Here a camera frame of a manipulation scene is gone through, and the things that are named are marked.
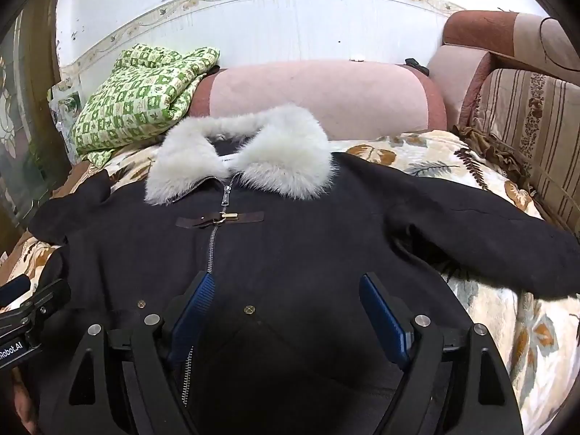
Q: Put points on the pink brown sofa armrest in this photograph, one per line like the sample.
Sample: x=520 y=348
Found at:
x=512 y=31

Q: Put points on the black coat with fur collar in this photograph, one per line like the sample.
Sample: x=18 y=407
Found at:
x=294 y=244

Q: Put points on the glass cabinet door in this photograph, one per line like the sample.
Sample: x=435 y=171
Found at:
x=22 y=145

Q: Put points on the green checkered pillow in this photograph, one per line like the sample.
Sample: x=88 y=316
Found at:
x=136 y=95

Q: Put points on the leaf printed blanket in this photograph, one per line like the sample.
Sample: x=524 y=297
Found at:
x=498 y=312

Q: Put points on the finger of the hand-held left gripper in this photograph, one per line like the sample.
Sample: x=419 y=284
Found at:
x=13 y=291
x=47 y=299

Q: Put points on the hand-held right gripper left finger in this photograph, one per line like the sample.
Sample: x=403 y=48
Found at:
x=195 y=312

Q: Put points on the striped floral sofa cushion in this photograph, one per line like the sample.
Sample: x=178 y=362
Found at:
x=530 y=136

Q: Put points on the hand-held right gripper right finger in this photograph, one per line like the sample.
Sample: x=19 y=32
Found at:
x=383 y=321

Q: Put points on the pink sofa side cushion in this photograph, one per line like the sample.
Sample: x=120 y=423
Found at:
x=453 y=81

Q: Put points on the small black object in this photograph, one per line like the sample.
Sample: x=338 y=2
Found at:
x=417 y=66

